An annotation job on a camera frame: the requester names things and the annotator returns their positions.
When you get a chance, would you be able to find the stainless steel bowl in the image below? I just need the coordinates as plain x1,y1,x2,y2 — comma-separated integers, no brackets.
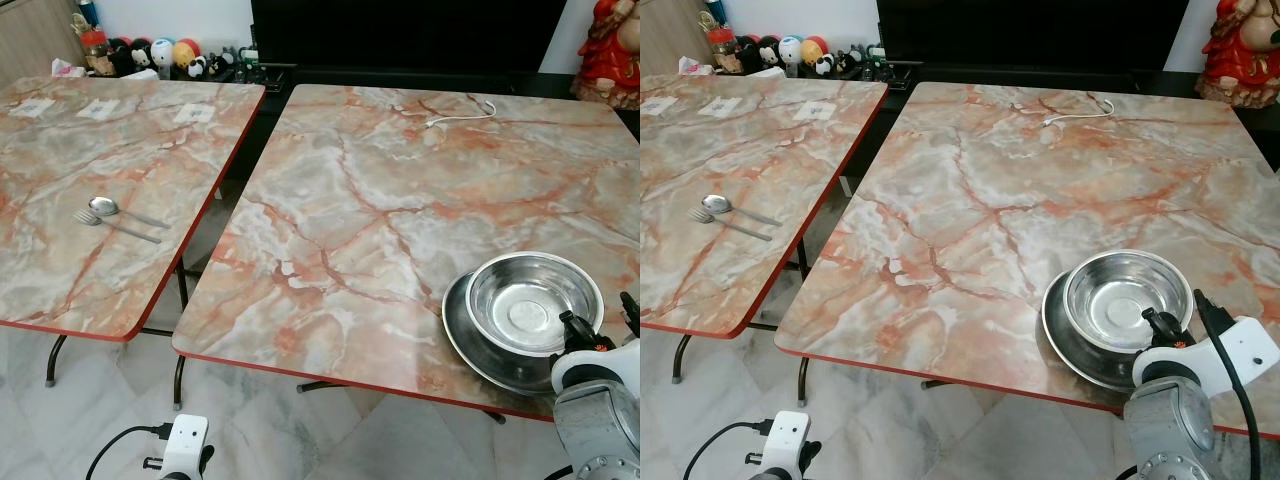
466,252,605,357
1062,249,1195,355

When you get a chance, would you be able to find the stainless steel plate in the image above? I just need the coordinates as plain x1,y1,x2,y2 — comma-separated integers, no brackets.
441,270,601,394
1041,271,1191,392

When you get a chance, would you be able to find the steel fork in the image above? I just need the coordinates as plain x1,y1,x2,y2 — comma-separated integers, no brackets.
73,208,162,245
688,207,774,243

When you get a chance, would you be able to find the steel spoon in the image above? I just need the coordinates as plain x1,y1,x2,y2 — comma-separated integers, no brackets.
88,196,172,230
701,194,784,227

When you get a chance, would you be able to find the red seated figurine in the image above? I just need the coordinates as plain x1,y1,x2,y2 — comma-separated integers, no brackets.
573,0,641,110
1196,0,1280,110

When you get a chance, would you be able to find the wooden cabinet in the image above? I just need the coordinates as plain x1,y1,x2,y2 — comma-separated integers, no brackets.
640,0,713,79
0,0,87,83

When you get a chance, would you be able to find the red lidded jar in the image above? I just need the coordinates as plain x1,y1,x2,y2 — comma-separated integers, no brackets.
706,26,736,71
81,29,112,77

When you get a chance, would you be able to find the black television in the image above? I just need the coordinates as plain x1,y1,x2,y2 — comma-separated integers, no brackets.
876,0,1192,70
249,0,569,72

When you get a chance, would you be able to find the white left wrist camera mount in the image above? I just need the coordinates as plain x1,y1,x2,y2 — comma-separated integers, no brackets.
758,410,812,480
158,414,210,480

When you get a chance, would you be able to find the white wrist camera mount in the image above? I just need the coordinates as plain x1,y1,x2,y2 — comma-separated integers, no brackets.
158,414,210,480
551,338,641,395
758,410,812,480
1131,315,1280,393

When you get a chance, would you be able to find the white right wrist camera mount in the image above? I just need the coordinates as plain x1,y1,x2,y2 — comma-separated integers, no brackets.
1131,315,1280,393
551,338,641,395

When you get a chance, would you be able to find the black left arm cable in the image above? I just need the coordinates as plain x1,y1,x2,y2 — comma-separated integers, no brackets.
84,424,177,480
682,419,777,480

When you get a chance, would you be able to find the white charging cable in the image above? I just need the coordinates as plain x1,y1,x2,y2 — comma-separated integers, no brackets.
1042,96,1117,129
424,99,497,130

